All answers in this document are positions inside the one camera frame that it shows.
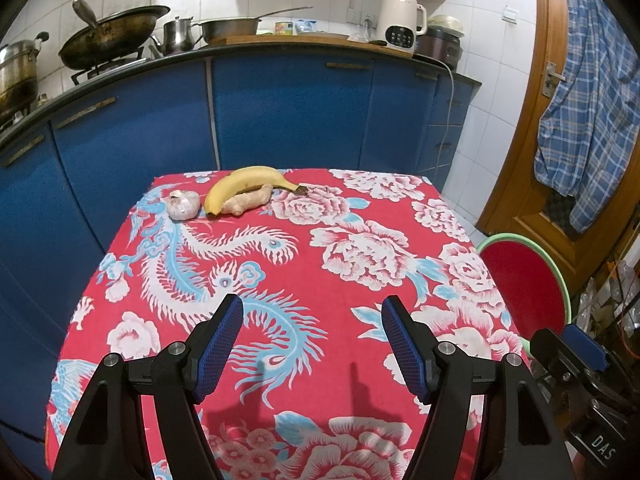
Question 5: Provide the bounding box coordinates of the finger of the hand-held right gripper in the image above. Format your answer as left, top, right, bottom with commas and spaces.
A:
530, 329, 576, 386
562, 325, 608, 373

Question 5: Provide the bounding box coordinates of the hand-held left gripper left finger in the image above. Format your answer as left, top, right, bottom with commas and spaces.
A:
51, 294, 245, 480

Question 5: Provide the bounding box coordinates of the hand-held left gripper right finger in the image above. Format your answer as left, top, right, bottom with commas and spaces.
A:
381, 295, 573, 480

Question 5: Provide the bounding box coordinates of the red basin green rim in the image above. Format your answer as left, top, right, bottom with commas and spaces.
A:
475, 232, 572, 356

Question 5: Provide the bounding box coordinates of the red floral tablecloth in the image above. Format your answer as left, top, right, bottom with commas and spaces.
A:
44, 167, 536, 480

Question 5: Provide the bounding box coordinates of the ginger root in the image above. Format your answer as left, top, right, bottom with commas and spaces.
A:
221, 183, 275, 216

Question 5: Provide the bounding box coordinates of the garlic bulb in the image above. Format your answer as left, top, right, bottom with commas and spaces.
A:
166, 190, 201, 221

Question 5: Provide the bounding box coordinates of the yellow banana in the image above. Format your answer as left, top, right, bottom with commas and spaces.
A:
204, 165, 308, 217

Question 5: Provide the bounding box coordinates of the wooden door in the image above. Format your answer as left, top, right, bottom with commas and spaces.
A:
475, 0, 640, 286

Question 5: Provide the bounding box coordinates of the blue plaid shirt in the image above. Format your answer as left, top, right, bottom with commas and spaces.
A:
534, 0, 640, 233

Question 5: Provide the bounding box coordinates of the blue kitchen base cabinet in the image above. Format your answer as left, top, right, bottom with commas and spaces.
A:
0, 42, 483, 441

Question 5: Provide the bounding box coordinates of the gas stove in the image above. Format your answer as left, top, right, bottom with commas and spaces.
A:
70, 47, 151, 86

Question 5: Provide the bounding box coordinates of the wooden cutting board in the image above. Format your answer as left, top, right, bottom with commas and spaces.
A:
215, 35, 273, 47

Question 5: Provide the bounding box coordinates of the brown rice cooker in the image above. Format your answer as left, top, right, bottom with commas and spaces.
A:
416, 14, 465, 71

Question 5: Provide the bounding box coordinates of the small steel kettle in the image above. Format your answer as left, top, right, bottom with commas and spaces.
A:
151, 16, 203, 56

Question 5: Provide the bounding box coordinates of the dark wok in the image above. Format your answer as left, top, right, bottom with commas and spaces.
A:
58, 0, 171, 71

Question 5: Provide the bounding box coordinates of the white electric soy milk maker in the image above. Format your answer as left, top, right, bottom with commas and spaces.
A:
375, 0, 428, 57

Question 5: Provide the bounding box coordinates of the steel stock pot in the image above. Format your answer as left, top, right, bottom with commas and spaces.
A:
0, 31, 50, 126

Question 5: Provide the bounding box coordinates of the white power cable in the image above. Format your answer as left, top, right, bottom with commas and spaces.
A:
437, 57, 456, 181

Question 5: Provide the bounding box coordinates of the metal door handle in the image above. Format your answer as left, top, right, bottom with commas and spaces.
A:
541, 61, 566, 97

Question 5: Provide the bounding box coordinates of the steel long-handled pan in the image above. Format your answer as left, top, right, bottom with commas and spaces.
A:
200, 6, 314, 45

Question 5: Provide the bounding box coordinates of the white wall socket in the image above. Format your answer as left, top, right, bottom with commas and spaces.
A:
346, 8, 379, 28

